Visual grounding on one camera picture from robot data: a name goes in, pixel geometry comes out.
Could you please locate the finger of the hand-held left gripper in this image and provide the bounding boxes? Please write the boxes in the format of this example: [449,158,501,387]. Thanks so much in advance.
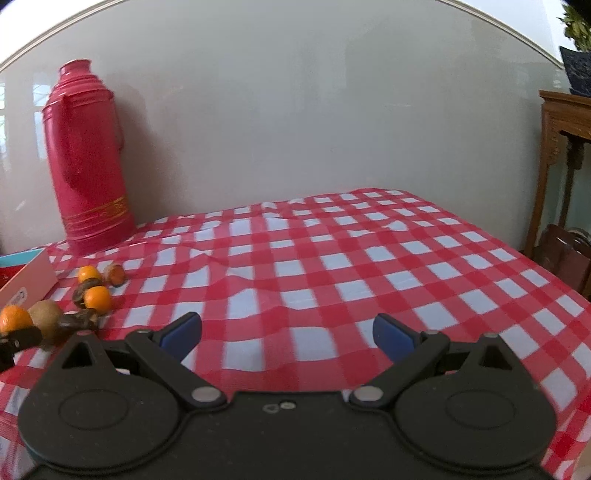
[0,327,41,372]

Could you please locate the pink cardboard box red inside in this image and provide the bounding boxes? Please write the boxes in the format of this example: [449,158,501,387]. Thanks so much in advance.
[0,248,58,311]

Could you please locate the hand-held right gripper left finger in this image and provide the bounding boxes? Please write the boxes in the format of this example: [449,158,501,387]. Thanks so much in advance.
[59,312,228,412]

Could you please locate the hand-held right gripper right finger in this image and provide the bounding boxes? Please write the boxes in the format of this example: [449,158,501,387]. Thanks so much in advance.
[348,313,518,411]

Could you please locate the carved wooden side table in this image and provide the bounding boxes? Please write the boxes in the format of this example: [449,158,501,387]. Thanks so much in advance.
[524,90,591,259]

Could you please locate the brown kiwi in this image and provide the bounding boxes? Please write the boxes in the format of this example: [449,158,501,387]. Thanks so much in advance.
[28,300,64,344]

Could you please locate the green potted plant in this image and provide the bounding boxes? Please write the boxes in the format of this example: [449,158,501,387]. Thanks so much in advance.
[558,2,591,51]

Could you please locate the brown fruit half orange flesh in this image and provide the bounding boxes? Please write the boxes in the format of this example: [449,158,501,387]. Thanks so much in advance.
[102,263,126,288]

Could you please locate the red white checkered tablecloth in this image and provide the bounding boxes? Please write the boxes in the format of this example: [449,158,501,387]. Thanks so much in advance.
[0,187,591,480]

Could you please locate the red thermos flask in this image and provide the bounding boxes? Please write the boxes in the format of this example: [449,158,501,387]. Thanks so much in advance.
[42,59,137,256]

